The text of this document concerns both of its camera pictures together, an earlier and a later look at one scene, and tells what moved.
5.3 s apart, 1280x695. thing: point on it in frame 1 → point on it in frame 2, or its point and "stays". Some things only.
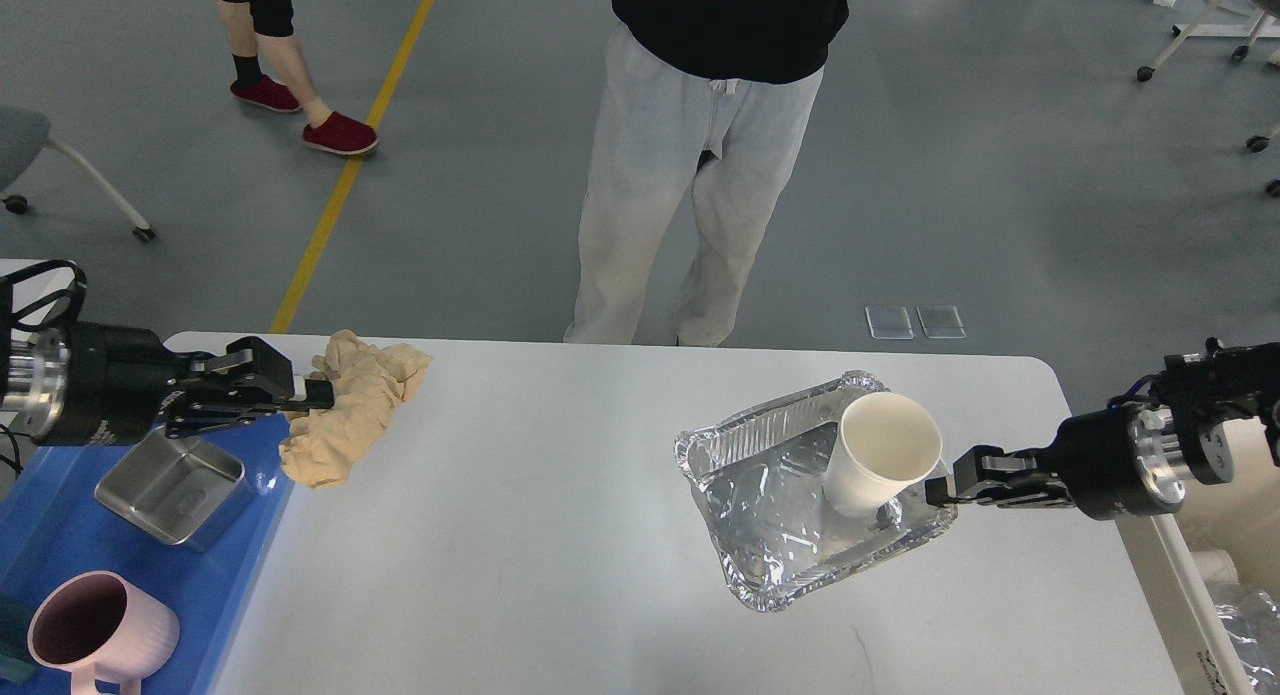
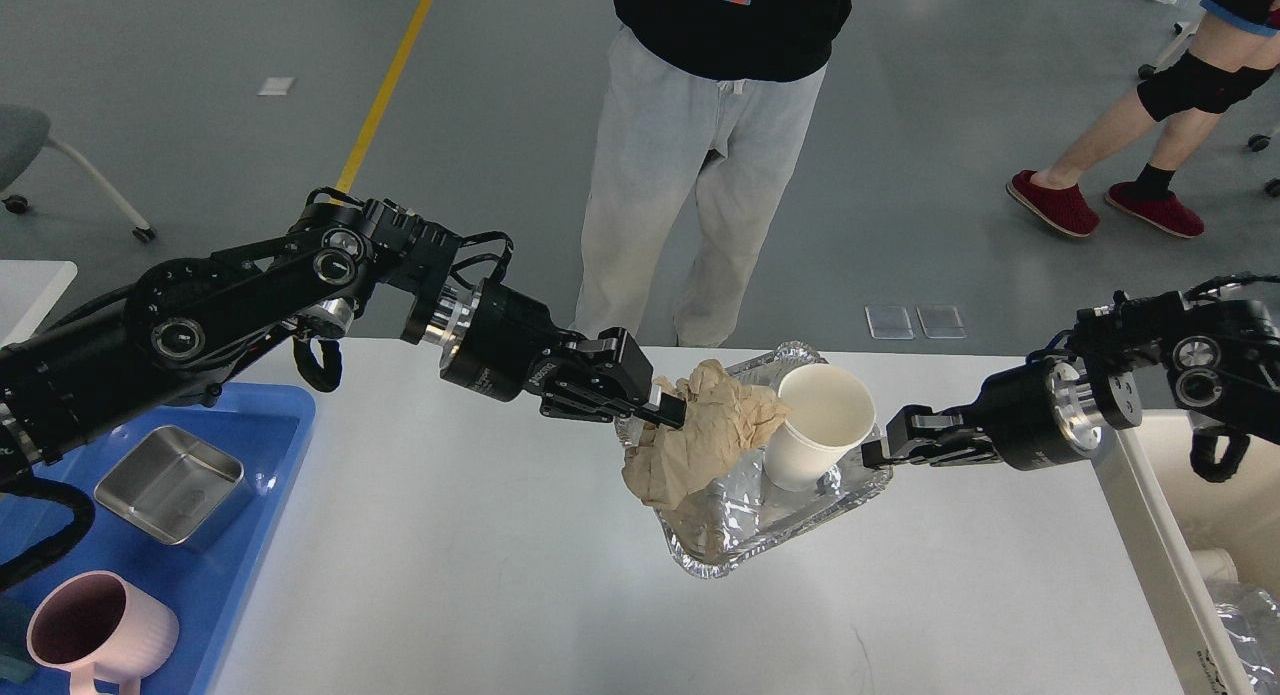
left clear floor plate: (889, 323) stays
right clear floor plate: (941, 322) stays
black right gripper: (1116, 462) → (1036, 414)
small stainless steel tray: (183, 489) stays
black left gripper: (100, 384) → (494, 338)
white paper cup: (887, 443) → (830, 410)
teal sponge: (16, 663) stays
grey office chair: (24, 135) stays
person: (257, 15) → (1236, 47)
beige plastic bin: (1239, 515) stays
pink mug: (98, 626) stays
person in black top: (728, 67) stays
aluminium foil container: (760, 475) → (744, 509)
